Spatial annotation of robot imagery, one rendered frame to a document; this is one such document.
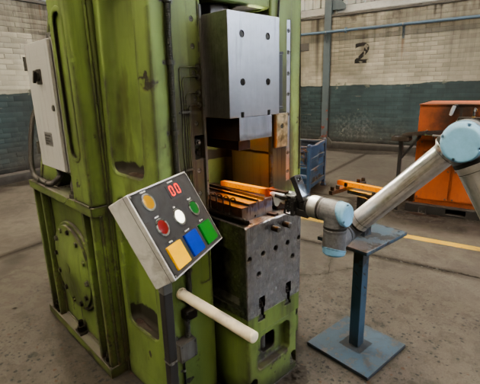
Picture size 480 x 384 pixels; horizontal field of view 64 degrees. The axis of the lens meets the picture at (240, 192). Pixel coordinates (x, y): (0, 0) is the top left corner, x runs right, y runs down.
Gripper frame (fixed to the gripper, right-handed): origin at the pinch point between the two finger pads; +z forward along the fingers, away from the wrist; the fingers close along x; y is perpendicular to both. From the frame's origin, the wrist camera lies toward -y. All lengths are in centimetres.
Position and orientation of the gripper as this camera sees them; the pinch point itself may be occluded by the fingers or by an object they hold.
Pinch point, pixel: (273, 191)
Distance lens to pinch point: 167.9
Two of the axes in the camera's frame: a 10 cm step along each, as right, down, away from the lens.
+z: -6.9, -1.9, 7.0
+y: 0.2, 9.6, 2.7
